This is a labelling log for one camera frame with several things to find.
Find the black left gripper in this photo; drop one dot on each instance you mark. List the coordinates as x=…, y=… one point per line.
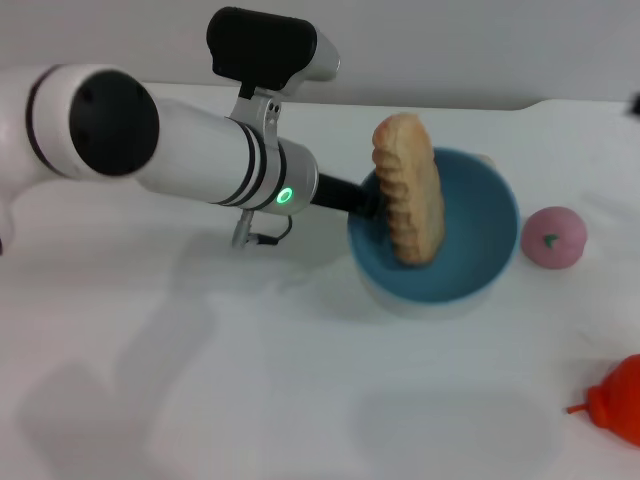
x=345, y=197

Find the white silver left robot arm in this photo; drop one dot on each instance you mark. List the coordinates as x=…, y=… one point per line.
x=200, y=160

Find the red orange plastic toy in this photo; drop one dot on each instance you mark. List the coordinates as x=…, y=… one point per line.
x=620, y=400

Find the pink peach bun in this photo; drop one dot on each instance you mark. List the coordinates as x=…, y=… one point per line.
x=555, y=240

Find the long rectangular toast bread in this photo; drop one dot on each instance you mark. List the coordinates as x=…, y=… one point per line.
x=410, y=190

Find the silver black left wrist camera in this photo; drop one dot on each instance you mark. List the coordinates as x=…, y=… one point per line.
x=260, y=45

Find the blue bowl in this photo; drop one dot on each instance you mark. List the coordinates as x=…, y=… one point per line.
x=470, y=230

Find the beige round bun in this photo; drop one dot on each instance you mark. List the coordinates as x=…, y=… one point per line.
x=490, y=160

